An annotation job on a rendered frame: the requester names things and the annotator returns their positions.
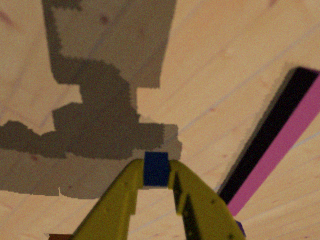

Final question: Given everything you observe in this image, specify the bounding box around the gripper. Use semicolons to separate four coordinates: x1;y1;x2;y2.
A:
68;159;246;240

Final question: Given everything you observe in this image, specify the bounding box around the dark purple rod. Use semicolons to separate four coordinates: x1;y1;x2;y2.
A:
235;220;246;237

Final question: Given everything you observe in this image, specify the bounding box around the small dark blue block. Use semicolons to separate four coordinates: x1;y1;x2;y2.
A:
143;152;169;187

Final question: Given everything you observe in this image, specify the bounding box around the orange block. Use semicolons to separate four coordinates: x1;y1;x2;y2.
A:
48;234;72;240

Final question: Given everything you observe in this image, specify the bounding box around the pink rod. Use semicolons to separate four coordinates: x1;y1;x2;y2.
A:
219;66;320;216

